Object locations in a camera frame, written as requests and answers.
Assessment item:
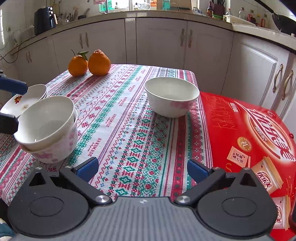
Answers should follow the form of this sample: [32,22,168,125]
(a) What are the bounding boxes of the white ceramic bowl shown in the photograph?
[14,96,75,151]
[144,77,200,118]
[20,109,78,164]

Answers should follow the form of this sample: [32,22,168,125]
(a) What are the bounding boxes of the white kitchen cabinets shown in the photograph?
[14,18,295,133]

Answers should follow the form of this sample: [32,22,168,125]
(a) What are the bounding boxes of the red gift box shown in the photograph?
[201,92,295,240]

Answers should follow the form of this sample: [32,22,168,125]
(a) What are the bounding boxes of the patterned knitted tablecloth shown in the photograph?
[0,64,213,205]

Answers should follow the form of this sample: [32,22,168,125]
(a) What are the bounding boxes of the orange with leaf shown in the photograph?
[68,50,89,77]

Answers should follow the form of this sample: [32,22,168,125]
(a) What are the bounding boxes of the large orange fruit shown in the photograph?
[88,50,111,76]

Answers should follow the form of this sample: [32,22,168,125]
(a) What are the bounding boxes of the black smartphone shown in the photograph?
[288,206,296,230]

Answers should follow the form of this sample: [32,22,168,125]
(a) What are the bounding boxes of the white rectangular tray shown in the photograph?
[223,15,255,26]

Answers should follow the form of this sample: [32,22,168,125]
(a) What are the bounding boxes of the dark sauce bottle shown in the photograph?
[207,1,213,18]

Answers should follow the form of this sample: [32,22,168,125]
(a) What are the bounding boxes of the black knife block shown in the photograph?
[212,0,225,16]

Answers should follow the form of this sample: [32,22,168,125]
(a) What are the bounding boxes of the teal water jug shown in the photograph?
[162,0,171,11]

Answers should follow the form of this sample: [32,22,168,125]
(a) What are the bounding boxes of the black wok pan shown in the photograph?
[254,0,296,37]

